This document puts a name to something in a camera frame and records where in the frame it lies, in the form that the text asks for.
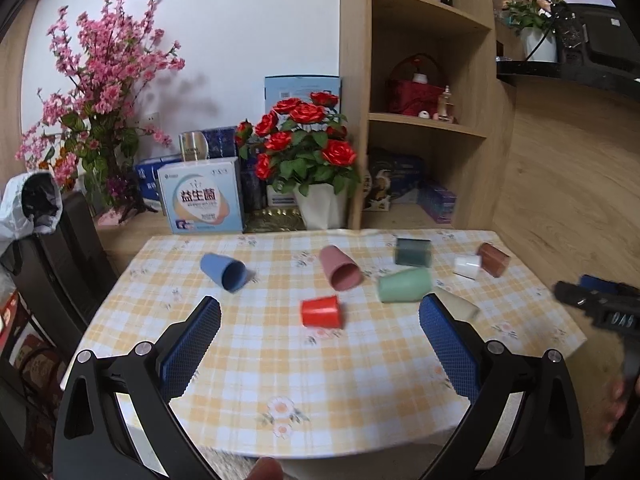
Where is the brown translucent cup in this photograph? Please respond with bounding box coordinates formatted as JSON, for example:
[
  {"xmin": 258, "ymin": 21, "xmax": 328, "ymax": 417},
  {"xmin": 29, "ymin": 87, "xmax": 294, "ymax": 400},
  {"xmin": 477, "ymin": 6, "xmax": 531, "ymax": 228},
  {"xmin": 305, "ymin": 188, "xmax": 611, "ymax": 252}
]
[{"xmin": 476, "ymin": 243, "xmax": 511, "ymax": 278}]

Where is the beige plastic cup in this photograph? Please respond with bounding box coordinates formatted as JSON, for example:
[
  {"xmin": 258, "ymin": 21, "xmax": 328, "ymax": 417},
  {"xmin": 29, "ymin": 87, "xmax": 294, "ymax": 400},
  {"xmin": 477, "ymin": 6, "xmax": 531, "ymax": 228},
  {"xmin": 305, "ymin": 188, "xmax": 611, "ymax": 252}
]
[{"xmin": 434, "ymin": 286, "xmax": 480, "ymax": 323}]

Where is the light green plastic cup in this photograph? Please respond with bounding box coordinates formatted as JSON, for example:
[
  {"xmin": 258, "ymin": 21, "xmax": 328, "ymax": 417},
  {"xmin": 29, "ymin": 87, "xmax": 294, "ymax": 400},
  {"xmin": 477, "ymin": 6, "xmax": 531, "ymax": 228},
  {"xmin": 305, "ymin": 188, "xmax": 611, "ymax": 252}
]
[{"xmin": 378, "ymin": 268, "xmax": 432, "ymax": 304}]

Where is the blue plastic cup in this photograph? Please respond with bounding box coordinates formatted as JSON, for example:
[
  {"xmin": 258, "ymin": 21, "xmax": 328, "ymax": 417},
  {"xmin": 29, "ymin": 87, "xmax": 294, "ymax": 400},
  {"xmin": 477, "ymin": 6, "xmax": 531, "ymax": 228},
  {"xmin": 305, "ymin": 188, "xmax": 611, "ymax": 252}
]
[{"xmin": 200, "ymin": 254, "xmax": 248, "ymax": 294}]

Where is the small white cup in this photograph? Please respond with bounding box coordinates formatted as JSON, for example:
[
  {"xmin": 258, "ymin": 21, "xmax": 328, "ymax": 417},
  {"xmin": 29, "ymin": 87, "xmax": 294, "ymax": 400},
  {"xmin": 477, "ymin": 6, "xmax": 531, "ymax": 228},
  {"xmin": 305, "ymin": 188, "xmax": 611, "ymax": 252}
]
[{"xmin": 454, "ymin": 255, "xmax": 482, "ymax": 280}]

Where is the dark teal translucent cup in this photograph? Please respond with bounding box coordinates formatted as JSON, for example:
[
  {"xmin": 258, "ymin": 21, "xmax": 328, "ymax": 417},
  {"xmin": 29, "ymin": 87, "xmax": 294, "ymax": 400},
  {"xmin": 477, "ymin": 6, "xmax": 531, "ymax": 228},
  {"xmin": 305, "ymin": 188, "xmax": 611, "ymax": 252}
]
[{"xmin": 394, "ymin": 237, "xmax": 432, "ymax": 268}]

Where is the pink plastic cup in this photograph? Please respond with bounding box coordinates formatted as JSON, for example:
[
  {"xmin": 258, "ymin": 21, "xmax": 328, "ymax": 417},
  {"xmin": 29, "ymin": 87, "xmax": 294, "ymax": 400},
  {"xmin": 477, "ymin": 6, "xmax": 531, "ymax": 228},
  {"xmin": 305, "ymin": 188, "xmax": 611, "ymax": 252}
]
[{"xmin": 319, "ymin": 245, "xmax": 363, "ymax": 292}]

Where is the red plastic cup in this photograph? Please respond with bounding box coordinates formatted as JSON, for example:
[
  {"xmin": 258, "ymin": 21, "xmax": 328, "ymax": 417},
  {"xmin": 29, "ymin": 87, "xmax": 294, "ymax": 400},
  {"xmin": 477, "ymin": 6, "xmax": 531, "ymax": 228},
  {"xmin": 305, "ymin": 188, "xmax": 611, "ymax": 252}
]
[{"xmin": 300, "ymin": 295, "xmax": 343, "ymax": 330}]

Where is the person's fingertip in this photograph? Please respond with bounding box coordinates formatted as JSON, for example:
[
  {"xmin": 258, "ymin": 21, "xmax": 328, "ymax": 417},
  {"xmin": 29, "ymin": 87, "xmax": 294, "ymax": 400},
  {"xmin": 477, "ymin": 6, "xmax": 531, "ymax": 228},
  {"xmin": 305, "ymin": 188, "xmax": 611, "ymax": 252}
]
[{"xmin": 246, "ymin": 457, "xmax": 284, "ymax": 480}]

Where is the yellow plaid tablecloth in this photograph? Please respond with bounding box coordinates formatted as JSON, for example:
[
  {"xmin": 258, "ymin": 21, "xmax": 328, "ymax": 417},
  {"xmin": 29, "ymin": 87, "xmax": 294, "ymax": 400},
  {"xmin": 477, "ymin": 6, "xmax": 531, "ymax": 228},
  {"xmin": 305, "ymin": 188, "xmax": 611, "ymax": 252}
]
[{"xmin": 60, "ymin": 228, "xmax": 588, "ymax": 460}]

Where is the purple box on shelf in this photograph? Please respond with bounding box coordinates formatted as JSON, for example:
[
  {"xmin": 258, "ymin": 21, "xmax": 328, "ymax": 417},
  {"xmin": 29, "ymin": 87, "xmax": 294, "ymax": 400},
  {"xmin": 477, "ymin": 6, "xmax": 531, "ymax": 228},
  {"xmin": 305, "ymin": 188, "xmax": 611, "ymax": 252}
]
[{"xmin": 416, "ymin": 185, "xmax": 457, "ymax": 224}]

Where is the black chair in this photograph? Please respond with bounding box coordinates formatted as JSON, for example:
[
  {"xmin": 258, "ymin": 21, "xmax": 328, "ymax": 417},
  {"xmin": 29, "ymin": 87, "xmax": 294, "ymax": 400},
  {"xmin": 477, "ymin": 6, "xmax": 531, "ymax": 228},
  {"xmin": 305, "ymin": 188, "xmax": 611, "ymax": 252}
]
[{"xmin": 1, "ymin": 192, "xmax": 117, "ymax": 362}]

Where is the light blue probiotic box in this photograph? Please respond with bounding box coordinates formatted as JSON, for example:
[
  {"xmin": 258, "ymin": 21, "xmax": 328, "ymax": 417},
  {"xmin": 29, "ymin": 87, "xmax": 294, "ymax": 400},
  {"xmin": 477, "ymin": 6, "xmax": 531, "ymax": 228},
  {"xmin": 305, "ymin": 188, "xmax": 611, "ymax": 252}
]
[{"xmin": 157, "ymin": 157, "xmax": 244, "ymax": 235}]

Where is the gold ornate tray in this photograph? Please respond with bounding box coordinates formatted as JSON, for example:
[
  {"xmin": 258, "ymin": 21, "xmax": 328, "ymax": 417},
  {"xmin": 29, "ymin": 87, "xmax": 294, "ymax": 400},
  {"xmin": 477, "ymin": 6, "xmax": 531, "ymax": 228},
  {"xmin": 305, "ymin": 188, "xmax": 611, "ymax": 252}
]
[{"xmin": 244, "ymin": 207, "xmax": 306, "ymax": 233}]

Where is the blue white tissue box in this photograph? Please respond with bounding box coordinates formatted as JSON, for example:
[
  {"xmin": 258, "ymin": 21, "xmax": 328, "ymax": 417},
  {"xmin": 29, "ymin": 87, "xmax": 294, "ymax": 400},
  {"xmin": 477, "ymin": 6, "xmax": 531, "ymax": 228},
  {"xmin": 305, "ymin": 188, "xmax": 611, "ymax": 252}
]
[{"xmin": 134, "ymin": 155, "xmax": 182, "ymax": 211}]

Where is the blue cartoon box on shelf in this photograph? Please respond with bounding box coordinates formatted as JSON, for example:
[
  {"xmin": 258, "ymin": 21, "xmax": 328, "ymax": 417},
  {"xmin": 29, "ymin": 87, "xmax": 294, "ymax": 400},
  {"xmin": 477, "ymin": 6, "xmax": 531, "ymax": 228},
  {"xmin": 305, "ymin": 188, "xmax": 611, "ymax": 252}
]
[{"xmin": 363, "ymin": 148, "xmax": 424, "ymax": 212}]

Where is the dark blue patterned box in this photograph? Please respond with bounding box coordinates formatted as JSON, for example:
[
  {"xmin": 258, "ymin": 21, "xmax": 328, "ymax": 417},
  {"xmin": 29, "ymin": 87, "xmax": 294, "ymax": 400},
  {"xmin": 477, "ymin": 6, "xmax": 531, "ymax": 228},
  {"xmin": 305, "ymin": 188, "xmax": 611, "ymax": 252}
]
[{"xmin": 202, "ymin": 127, "xmax": 238, "ymax": 159}]

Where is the white plastic bag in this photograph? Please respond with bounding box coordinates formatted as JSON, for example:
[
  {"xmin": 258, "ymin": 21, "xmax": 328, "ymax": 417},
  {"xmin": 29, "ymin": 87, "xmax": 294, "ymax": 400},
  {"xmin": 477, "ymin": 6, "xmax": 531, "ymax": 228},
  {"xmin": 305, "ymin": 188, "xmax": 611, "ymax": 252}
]
[{"xmin": 0, "ymin": 170, "xmax": 63, "ymax": 255}]

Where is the red rose bouquet white pot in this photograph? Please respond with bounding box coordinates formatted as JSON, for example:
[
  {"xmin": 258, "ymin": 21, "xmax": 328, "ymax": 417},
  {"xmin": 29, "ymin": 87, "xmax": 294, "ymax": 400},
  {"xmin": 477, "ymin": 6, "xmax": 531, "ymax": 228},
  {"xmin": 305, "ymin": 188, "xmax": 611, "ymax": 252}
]
[{"xmin": 234, "ymin": 91, "xmax": 360, "ymax": 231}]

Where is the pink cherry blossom arrangement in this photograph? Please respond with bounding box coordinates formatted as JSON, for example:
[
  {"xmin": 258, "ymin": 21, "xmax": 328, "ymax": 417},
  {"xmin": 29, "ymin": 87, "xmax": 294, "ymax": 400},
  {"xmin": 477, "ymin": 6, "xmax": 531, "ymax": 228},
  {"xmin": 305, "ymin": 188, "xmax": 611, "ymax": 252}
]
[{"xmin": 15, "ymin": 0, "xmax": 186, "ymax": 218}]

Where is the wooden shelf unit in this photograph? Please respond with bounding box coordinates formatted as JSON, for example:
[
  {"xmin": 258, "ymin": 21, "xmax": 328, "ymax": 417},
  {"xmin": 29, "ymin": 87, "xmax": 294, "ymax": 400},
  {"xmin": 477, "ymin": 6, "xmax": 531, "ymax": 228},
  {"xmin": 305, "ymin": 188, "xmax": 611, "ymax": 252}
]
[{"xmin": 338, "ymin": 0, "xmax": 513, "ymax": 230}]

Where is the small figurine on shelf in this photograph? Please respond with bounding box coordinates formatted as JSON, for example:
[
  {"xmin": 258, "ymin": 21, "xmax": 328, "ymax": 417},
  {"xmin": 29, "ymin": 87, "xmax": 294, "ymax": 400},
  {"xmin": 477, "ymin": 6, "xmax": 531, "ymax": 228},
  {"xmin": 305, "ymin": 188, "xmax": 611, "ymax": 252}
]
[{"xmin": 433, "ymin": 86, "xmax": 456, "ymax": 124}]

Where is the peach flowers white pot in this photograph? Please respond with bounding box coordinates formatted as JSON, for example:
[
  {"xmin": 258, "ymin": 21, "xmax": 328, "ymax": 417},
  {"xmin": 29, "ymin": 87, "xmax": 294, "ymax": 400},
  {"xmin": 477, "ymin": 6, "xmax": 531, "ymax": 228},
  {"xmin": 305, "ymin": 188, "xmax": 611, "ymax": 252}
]
[{"xmin": 502, "ymin": 0, "xmax": 563, "ymax": 63}]

